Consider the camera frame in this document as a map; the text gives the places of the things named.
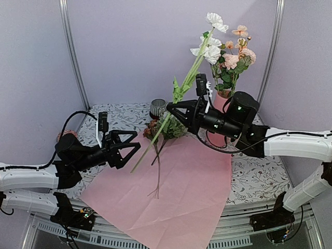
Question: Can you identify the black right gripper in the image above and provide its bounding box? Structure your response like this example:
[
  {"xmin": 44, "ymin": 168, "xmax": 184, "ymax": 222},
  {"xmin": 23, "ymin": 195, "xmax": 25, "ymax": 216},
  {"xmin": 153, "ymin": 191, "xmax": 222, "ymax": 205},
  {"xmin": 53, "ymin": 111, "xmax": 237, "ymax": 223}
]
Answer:
[{"xmin": 168, "ymin": 98, "xmax": 242, "ymax": 139}]

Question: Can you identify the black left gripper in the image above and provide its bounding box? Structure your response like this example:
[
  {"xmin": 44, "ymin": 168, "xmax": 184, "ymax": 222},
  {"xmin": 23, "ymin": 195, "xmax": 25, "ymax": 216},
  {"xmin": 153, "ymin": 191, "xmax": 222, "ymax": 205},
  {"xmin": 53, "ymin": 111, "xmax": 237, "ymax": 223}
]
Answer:
[{"xmin": 74, "ymin": 130, "xmax": 141, "ymax": 172}]

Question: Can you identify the dusty orange rose stem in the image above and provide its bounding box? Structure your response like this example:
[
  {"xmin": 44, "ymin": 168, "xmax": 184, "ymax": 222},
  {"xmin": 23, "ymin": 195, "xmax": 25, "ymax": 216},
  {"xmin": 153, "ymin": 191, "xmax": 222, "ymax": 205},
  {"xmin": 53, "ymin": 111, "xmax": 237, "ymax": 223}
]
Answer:
[{"xmin": 143, "ymin": 120, "xmax": 161, "ymax": 199}]

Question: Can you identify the white peony flower stem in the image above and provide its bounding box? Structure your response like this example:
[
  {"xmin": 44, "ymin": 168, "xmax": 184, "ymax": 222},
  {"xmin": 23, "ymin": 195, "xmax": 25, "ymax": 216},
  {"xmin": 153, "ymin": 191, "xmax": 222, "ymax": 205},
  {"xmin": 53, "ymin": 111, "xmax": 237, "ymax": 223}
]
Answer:
[{"xmin": 199, "ymin": 36, "xmax": 226, "ymax": 91}]

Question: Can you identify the white blossom flower stem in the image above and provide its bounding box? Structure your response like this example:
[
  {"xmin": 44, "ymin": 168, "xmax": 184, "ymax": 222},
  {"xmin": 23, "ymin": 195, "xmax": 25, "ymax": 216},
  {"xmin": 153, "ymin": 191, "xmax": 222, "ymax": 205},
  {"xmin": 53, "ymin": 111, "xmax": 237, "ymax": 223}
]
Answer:
[{"xmin": 130, "ymin": 12, "xmax": 229, "ymax": 174}]

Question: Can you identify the pink wrapping paper sheet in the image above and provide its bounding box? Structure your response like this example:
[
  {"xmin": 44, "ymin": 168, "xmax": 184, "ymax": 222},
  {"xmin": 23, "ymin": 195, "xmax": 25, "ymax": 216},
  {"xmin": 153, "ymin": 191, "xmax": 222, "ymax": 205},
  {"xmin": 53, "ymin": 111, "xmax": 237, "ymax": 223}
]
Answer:
[{"xmin": 79, "ymin": 133, "xmax": 233, "ymax": 249}]

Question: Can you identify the peach rose flower stem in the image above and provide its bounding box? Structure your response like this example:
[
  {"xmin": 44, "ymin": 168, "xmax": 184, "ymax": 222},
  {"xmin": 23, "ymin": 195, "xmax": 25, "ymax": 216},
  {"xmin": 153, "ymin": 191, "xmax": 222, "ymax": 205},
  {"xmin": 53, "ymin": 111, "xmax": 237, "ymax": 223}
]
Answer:
[{"xmin": 222, "ymin": 48, "xmax": 256, "ymax": 85}]

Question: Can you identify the peach blossom flower stem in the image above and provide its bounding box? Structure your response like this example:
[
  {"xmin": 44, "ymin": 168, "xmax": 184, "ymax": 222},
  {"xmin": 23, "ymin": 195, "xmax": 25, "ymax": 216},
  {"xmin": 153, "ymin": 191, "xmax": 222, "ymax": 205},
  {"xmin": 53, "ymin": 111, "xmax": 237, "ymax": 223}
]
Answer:
[{"xmin": 224, "ymin": 24, "xmax": 253, "ymax": 89}]

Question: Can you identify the pink rose flower stem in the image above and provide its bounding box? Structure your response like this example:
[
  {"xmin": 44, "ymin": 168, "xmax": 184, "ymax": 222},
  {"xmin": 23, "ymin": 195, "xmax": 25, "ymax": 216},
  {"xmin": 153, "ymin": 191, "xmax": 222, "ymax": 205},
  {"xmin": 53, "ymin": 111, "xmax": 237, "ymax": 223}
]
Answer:
[{"xmin": 211, "ymin": 56, "xmax": 239, "ymax": 99}]

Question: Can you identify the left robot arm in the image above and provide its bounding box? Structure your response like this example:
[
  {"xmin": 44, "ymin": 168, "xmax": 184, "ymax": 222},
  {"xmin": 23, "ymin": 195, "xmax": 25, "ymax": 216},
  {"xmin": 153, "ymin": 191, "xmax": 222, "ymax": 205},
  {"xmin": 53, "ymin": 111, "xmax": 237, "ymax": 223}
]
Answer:
[{"xmin": 1, "ymin": 130, "xmax": 141, "ymax": 228}]

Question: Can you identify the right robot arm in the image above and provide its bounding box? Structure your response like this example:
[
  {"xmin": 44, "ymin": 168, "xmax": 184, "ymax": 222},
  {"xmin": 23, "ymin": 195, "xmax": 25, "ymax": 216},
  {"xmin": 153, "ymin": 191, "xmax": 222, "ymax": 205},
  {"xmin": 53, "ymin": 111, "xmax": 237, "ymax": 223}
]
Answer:
[{"xmin": 167, "ymin": 91, "xmax": 331, "ymax": 231}]

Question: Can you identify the tall pink vase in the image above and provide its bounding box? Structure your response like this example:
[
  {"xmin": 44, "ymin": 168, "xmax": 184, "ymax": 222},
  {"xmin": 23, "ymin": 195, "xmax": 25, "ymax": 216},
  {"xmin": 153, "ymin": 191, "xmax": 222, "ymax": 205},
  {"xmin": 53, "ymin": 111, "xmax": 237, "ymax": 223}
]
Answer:
[{"xmin": 206, "ymin": 90, "xmax": 231, "ymax": 149}]

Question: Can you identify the green leafy white stem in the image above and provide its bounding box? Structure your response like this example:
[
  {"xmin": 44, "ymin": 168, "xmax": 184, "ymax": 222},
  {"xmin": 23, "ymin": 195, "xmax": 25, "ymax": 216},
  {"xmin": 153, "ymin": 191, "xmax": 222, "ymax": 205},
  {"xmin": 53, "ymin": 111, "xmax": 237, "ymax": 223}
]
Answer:
[{"xmin": 151, "ymin": 115, "xmax": 187, "ymax": 165}]

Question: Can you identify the striped ceramic cup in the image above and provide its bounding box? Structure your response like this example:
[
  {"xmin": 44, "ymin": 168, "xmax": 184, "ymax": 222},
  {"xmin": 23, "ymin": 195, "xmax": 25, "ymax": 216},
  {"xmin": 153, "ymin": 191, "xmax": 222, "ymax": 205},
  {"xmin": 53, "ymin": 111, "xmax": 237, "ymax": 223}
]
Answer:
[{"xmin": 150, "ymin": 99, "xmax": 167, "ymax": 119}]

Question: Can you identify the floral patterned tablecloth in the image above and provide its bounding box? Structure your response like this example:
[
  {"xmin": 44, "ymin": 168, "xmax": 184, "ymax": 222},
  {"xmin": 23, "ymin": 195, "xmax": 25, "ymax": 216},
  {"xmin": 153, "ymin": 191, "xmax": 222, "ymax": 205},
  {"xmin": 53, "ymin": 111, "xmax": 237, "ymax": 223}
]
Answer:
[{"xmin": 58, "ymin": 103, "xmax": 292, "ymax": 205}]

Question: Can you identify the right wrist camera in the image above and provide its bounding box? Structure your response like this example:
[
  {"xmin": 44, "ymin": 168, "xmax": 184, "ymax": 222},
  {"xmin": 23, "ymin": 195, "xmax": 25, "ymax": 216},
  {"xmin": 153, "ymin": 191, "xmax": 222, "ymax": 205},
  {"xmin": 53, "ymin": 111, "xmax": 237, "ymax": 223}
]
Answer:
[{"xmin": 196, "ymin": 73, "xmax": 212, "ymax": 104}]

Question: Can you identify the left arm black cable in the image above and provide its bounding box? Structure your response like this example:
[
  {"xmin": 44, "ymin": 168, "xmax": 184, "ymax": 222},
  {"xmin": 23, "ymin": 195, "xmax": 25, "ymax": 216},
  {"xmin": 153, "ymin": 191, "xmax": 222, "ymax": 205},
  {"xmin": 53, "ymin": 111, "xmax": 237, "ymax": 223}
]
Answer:
[{"xmin": 0, "ymin": 110, "xmax": 101, "ymax": 171}]

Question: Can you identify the right aluminium frame post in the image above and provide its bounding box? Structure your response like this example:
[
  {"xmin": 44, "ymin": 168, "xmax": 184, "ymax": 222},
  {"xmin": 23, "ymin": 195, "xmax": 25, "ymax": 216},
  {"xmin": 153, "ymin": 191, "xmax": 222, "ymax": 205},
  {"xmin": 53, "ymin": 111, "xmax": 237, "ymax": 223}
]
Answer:
[{"xmin": 254, "ymin": 0, "xmax": 285, "ymax": 111}]

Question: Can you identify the aluminium frame post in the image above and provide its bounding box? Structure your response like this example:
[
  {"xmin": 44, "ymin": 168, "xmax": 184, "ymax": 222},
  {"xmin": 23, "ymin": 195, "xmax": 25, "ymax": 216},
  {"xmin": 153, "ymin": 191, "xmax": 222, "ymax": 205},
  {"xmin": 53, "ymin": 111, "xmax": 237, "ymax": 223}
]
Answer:
[
  {"xmin": 254, "ymin": 0, "xmax": 285, "ymax": 111},
  {"xmin": 59, "ymin": 0, "xmax": 90, "ymax": 110}
]

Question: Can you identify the aluminium front rail base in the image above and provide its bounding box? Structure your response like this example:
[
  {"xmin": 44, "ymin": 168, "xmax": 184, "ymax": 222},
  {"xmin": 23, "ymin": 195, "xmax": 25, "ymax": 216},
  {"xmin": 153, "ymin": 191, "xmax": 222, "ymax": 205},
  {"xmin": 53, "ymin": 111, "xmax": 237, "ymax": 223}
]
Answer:
[{"xmin": 22, "ymin": 199, "xmax": 328, "ymax": 248}]

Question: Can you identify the left aluminium frame post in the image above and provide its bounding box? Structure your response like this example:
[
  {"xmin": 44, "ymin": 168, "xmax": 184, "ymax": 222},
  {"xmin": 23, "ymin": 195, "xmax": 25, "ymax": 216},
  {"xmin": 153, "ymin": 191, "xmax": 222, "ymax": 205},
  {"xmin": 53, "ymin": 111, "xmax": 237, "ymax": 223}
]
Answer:
[{"xmin": 59, "ymin": 0, "xmax": 90, "ymax": 110}]

